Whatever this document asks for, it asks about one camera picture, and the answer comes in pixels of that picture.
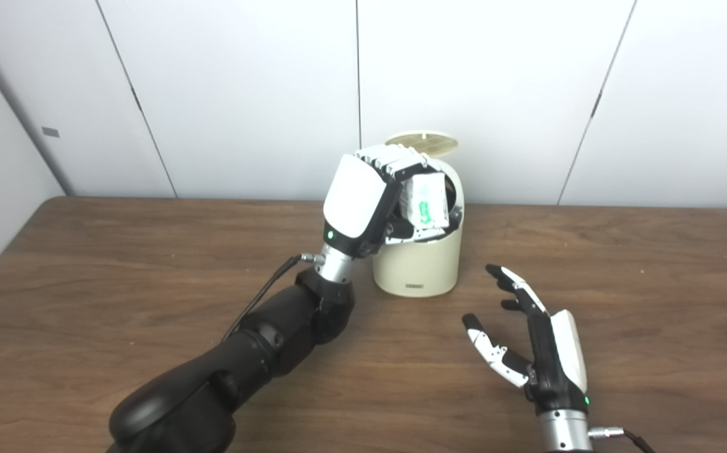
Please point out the small grey wall tag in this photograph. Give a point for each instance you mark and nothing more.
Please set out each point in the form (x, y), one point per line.
(50, 132)

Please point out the black bin liner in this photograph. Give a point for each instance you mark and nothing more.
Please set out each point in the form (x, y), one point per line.
(455, 217)

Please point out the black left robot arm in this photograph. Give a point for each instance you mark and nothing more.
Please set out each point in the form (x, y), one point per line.
(256, 352)

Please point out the cream round bin lid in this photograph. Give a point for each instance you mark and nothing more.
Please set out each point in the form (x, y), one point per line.
(429, 141)

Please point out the cream-colored round bin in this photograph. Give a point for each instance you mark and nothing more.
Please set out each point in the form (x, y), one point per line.
(417, 267)

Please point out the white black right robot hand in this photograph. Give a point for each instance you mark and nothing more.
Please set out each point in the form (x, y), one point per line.
(555, 365)

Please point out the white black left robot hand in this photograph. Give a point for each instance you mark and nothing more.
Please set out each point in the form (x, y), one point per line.
(354, 198)

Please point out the green white milk carton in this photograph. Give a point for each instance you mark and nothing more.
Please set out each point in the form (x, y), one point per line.
(425, 201)

